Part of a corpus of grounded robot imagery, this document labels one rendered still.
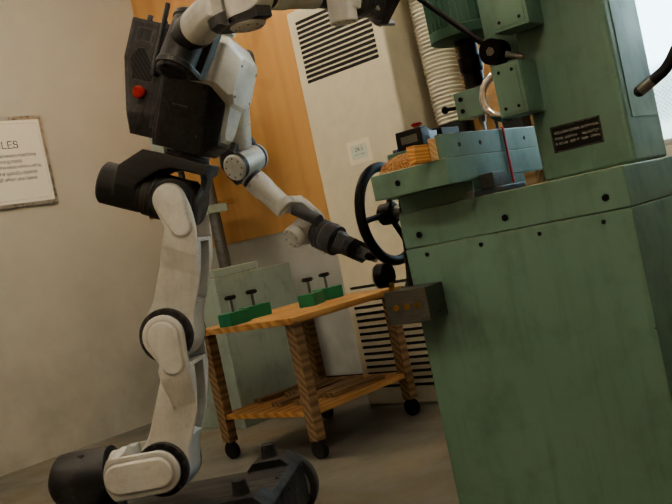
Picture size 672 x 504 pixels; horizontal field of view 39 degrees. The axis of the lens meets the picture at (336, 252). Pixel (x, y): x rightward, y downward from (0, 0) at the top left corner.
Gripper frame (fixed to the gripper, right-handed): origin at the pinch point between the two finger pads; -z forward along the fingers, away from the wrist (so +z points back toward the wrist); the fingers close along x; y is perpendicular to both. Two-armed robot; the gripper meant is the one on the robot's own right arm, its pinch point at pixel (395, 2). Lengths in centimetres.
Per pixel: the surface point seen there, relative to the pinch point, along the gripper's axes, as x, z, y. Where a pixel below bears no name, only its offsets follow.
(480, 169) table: 20.3, 0.9, 42.5
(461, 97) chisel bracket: 12.5, -10.5, 23.5
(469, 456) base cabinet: 77, 8, 82
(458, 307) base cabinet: 48, 8, 59
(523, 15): -15.5, 5.3, 34.0
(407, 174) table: 26.5, 16.3, 33.8
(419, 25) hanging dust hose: 38, -140, -69
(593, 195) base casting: 7, 8, 70
